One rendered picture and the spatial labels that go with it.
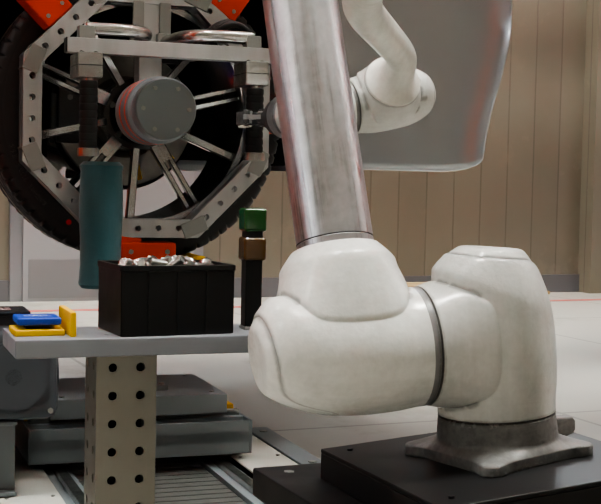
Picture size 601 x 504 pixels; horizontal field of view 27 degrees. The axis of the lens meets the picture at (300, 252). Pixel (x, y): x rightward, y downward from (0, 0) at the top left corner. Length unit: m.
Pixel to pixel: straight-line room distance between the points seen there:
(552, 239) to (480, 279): 7.06
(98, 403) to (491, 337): 0.77
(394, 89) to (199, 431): 0.98
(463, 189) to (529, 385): 6.68
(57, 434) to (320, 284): 1.33
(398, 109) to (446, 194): 5.94
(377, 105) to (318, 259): 0.75
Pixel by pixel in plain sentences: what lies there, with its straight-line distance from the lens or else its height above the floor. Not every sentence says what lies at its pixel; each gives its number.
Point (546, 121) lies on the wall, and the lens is 8.59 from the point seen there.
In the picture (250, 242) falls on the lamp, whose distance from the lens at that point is 2.15.
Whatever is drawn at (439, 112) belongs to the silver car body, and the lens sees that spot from 3.13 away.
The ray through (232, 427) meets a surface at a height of 0.15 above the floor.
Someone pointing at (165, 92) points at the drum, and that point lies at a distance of 2.59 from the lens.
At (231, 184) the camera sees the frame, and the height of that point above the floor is 0.70.
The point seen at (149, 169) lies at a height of 0.73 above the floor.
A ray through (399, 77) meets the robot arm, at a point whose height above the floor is 0.89.
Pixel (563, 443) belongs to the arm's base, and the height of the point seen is 0.38.
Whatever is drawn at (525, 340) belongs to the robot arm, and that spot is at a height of 0.52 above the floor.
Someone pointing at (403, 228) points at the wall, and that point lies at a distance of 8.05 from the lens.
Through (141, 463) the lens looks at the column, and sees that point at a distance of 2.12.
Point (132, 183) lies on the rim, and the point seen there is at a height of 0.70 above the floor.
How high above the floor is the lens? 0.71
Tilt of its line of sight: 3 degrees down
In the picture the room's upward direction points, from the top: 1 degrees clockwise
